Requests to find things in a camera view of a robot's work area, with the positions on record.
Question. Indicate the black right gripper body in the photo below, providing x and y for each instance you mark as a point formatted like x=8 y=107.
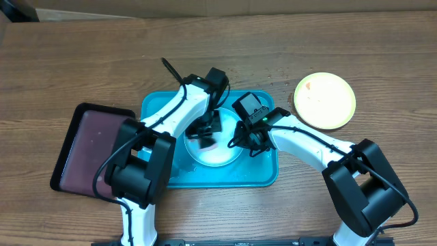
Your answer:
x=248 y=142

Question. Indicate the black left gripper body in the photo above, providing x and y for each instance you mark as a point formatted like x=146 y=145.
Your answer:
x=204 y=125

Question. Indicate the green pink sponge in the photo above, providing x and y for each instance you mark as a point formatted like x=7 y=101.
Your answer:
x=206 y=144

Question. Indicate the light blue plate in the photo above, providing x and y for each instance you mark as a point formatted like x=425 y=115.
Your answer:
x=218 y=154

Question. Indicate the yellow plate with stain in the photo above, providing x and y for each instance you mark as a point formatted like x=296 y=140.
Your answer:
x=324 y=100

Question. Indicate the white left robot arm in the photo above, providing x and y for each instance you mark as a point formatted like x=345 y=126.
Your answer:
x=139 y=167

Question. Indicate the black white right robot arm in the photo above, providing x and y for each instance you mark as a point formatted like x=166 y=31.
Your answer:
x=364 y=188

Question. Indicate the blue plastic tray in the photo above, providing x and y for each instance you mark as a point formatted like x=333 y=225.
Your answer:
x=245 y=171

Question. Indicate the black water tray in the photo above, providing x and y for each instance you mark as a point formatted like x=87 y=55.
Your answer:
x=89 y=142

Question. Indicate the brown cardboard back wall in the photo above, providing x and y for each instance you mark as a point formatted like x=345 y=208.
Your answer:
x=56 y=10

